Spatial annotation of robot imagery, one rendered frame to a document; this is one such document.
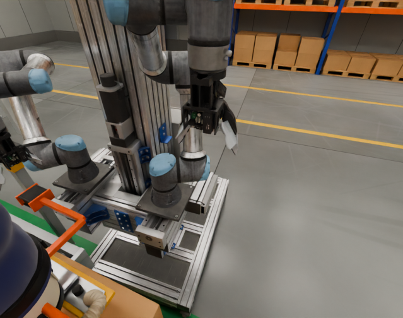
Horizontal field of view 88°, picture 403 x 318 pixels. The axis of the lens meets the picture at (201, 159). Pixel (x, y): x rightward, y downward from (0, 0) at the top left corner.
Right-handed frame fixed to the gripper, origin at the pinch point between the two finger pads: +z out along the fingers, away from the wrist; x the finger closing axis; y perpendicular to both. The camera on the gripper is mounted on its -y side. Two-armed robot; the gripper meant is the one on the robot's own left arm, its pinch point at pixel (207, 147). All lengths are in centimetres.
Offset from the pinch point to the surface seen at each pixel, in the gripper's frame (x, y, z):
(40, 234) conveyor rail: -109, 2, 93
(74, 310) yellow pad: -31, 34, 45
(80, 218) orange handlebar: -43, 12, 33
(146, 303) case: -14, 23, 58
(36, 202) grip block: -64, 12, 33
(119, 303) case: -24, 26, 58
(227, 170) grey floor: -15, -166, 152
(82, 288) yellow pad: -31, 29, 43
